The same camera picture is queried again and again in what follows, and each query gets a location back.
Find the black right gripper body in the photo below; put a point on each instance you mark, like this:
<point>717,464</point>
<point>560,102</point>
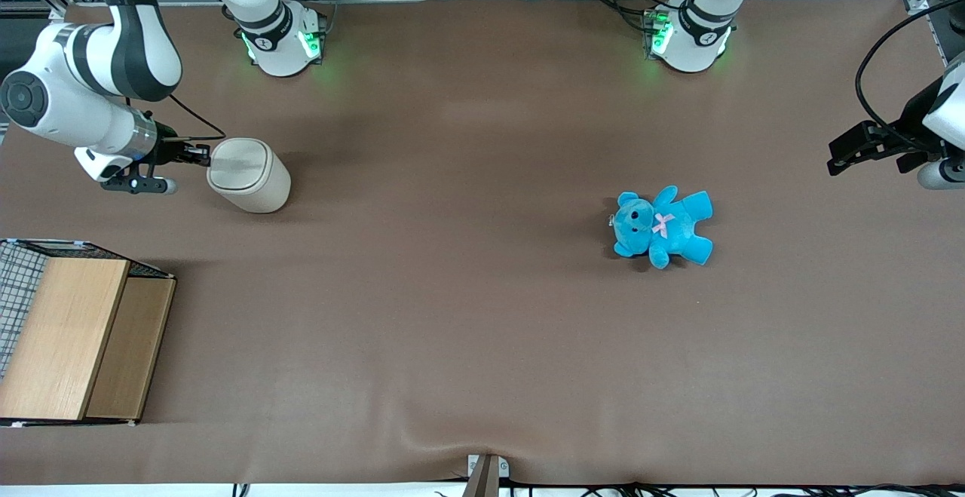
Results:
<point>166,150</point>

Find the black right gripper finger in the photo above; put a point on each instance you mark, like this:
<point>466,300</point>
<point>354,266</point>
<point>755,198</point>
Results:
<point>197,149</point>
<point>197,161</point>

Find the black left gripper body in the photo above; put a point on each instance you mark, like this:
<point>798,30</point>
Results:
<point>914,118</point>

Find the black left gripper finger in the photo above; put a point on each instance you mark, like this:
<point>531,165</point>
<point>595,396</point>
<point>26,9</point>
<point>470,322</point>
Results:
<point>848,154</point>
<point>867,131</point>

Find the cream trash can with lid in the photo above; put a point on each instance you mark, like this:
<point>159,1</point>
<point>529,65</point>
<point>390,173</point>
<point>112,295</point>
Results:
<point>252,180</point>

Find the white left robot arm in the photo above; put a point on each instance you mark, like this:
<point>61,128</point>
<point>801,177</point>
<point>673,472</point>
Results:
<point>690,37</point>

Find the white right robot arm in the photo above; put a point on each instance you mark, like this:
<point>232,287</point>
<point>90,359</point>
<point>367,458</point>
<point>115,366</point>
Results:
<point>128,44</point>

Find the dark wooden board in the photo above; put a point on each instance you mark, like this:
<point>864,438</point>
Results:
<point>128,346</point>

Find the blue teddy bear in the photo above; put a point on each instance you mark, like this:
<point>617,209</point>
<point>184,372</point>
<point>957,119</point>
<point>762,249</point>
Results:
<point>663,227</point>

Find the light wooden board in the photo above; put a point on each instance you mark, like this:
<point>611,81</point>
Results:
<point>64,331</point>

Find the brown table cloth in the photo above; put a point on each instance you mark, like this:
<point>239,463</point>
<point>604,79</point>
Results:
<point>482,293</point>

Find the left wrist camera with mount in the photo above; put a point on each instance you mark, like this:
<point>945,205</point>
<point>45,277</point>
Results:
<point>942,174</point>

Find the metal table edge bracket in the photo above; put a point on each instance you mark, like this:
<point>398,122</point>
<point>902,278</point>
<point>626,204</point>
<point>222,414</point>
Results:
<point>487,474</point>

